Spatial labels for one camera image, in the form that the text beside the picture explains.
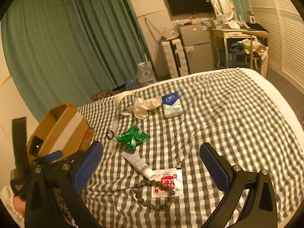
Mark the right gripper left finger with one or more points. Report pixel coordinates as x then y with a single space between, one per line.
69 175

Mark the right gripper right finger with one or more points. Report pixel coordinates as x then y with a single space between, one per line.
259 209

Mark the white cream tube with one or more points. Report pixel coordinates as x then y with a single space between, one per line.
139 164

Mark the red white sachet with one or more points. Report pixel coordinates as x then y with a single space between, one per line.
170 177

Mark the green snack packet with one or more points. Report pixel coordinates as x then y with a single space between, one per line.
132 138

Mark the cream fabric scrunchie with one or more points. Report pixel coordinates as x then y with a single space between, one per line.
142 107

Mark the blue tissue pack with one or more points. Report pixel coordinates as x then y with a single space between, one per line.
172 106

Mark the clear plastic tube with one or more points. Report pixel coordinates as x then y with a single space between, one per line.
113 133

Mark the person left hand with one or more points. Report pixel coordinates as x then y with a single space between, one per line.
19 205

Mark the brown cardboard box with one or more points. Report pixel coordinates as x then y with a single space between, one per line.
63 128

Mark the checkered bed sheet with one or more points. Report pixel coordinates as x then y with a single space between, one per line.
241 114

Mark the brown patterned bag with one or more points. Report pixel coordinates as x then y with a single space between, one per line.
101 95

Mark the large clear water bottle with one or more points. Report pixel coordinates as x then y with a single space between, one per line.
145 74

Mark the wooden chair with clothes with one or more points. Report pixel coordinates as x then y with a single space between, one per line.
255 50

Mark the white suitcase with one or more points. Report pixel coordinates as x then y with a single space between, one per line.
175 58

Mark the grey mini fridge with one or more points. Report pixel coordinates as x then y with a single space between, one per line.
197 46

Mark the white louvered wardrobe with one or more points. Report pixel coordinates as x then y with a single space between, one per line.
285 42

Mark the oval vanity mirror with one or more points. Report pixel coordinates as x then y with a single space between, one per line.
224 7

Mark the black wall television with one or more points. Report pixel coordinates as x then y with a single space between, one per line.
178 7

